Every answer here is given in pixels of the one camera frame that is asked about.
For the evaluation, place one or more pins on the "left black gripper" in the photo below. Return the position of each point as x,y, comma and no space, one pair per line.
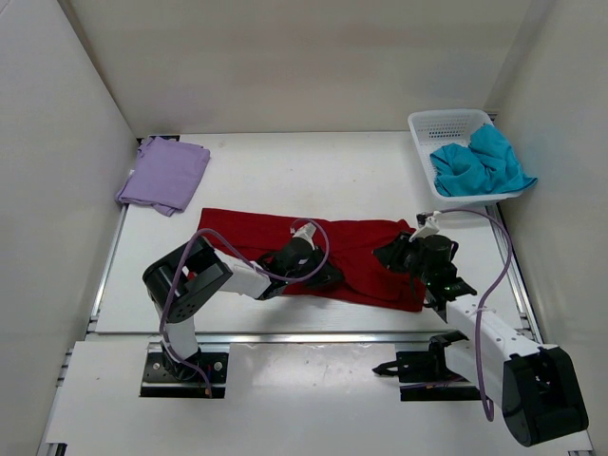
324,275

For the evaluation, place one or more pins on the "teal t-shirt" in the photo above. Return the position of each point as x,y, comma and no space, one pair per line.
487,166

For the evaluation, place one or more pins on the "white plastic basket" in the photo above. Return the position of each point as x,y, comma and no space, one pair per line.
433,129

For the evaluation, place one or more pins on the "red t-shirt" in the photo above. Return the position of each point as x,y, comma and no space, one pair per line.
352,242

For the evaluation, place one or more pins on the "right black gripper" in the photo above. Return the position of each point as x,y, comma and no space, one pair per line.
391,255

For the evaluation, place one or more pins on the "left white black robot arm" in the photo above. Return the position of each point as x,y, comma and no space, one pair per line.
211,271

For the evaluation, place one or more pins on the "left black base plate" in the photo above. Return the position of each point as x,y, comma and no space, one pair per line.
162,377

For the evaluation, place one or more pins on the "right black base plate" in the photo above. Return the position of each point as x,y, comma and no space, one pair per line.
421,381

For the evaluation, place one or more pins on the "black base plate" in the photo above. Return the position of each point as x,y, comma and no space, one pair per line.
421,381
162,377

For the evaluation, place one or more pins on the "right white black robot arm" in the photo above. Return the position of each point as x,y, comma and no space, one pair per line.
535,386

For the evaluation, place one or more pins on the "purple t-shirt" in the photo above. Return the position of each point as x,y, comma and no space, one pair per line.
166,175

